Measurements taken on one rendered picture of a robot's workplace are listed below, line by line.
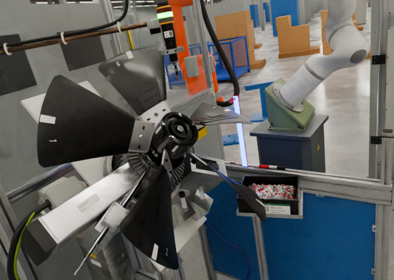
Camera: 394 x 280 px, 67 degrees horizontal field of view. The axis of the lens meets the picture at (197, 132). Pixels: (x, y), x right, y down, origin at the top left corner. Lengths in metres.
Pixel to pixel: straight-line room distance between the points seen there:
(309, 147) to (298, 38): 8.74
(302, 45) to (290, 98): 8.67
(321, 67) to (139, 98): 0.83
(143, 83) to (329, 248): 1.02
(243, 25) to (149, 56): 7.93
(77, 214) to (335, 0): 1.11
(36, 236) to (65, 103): 0.31
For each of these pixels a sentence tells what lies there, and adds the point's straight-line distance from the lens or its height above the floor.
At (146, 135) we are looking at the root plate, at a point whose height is 1.22.
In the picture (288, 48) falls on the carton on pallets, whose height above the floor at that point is 0.27.
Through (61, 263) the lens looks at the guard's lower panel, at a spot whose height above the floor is 0.57.
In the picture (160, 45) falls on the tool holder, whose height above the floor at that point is 1.45.
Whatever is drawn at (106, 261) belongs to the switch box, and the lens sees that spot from 1.19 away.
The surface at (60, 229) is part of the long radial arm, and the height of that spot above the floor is 1.11.
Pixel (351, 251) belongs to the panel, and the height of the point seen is 0.52.
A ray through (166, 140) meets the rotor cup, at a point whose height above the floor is 1.21.
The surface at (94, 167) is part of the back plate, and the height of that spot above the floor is 1.12.
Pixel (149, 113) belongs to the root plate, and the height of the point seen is 1.26.
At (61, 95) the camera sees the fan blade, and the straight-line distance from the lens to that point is 0.80.
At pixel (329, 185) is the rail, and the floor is 0.83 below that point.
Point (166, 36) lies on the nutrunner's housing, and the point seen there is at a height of 1.47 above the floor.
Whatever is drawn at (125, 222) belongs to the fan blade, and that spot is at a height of 1.14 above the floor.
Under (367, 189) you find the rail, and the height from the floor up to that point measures 0.84.
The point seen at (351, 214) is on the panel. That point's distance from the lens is 1.34.
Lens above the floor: 1.49
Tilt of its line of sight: 20 degrees down
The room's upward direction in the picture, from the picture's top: 11 degrees counter-clockwise
